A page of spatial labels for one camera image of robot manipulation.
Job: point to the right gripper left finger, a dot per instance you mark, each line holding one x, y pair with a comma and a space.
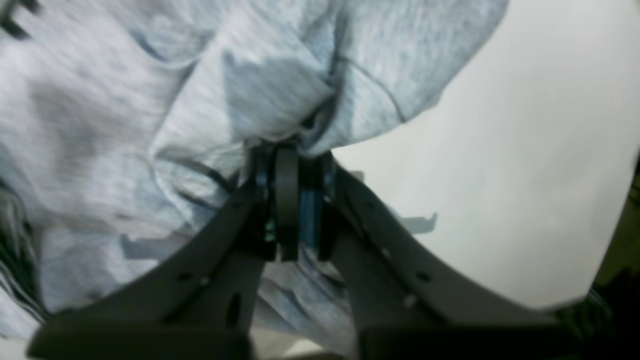
199, 303

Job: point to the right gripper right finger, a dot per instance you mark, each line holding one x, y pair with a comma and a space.
406, 303

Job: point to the grey T-shirt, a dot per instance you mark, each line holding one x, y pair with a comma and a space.
125, 124

